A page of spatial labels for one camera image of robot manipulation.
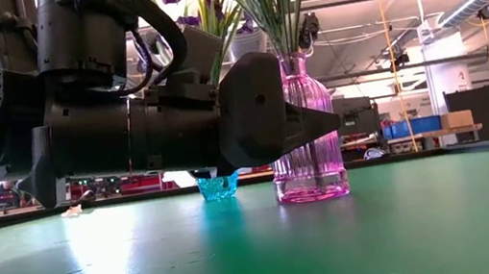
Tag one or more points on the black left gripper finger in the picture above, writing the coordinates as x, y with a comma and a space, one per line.
313, 123

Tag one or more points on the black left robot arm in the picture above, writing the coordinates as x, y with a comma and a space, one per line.
93, 130

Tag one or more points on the pink ribbed glass vase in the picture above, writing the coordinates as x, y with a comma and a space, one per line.
314, 165

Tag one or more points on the teal textured glass vase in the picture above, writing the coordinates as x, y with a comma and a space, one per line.
219, 187

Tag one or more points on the black desktop monitor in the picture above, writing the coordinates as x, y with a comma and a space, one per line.
358, 117

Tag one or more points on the blue storage bin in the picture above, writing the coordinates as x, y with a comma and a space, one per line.
417, 125

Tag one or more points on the wooden workbench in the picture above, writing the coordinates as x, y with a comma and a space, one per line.
438, 132

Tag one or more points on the red storage rack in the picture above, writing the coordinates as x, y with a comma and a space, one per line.
144, 183

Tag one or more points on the white round column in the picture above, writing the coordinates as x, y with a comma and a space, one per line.
447, 77

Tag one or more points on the cardboard box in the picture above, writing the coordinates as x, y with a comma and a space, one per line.
456, 119

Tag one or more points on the green table mat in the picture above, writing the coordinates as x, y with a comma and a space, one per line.
263, 260

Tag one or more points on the black panel board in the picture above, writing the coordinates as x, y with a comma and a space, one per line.
474, 112

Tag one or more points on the background robot with green lights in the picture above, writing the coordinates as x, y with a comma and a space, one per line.
96, 186

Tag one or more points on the white fallen petal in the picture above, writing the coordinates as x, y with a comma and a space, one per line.
72, 211

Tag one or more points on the person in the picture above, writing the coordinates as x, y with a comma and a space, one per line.
4, 192

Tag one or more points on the wide silver ventilation duct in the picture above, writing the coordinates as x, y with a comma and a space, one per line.
249, 43

